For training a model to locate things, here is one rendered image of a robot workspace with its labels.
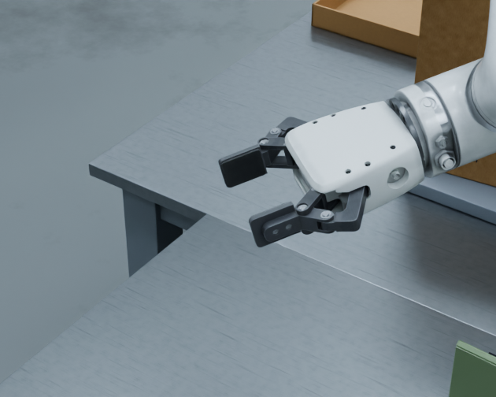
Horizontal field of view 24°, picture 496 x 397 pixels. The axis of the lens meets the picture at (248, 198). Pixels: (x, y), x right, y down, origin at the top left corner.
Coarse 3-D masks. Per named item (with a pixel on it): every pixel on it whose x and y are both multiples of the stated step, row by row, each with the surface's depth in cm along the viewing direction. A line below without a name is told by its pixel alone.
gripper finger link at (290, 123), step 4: (284, 120) 108; (288, 120) 108; (292, 120) 107; (296, 120) 107; (300, 120) 107; (280, 124) 107; (284, 124) 107; (288, 124) 107; (292, 124) 107; (296, 124) 107; (300, 124) 107; (280, 128) 107; (284, 128) 107; (288, 128) 107; (292, 128) 107; (284, 132) 106; (280, 136) 106; (284, 136) 107
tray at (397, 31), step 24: (336, 0) 193; (360, 0) 197; (384, 0) 197; (408, 0) 197; (312, 24) 190; (336, 24) 187; (360, 24) 184; (384, 24) 181; (408, 24) 189; (384, 48) 183; (408, 48) 181
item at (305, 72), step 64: (256, 64) 179; (320, 64) 179; (384, 64) 179; (192, 128) 164; (256, 128) 164; (192, 192) 151; (256, 192) 151; (320, 256) 140; (384, 256) 140; (448, 256) 140
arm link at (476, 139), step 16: (432, 80) 101; (448, 80) 100; (464, 80) 99; (448, 96) 99; (464, 96) 99; (448, 112) 99; (464, 112) 99; (464, 128) 99; (480, 128) 99; (464, 144) 99; (480, 144) 100; (464, 160) 101
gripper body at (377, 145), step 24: (336, 120) 103; (360, 120) 102; (384, 120) 101; (408, 120) 99; (288, 144) 103; (312, 144) 101; (336, 144) 100; (360, 144) 99; (384, 144) 99; (408, 144) 98; (312, 168) 99; (336, 168) 98; (360, 168) 97; (384, 168) 98; (408, 168) 98; (336, 192) 97; (384, 192) 99
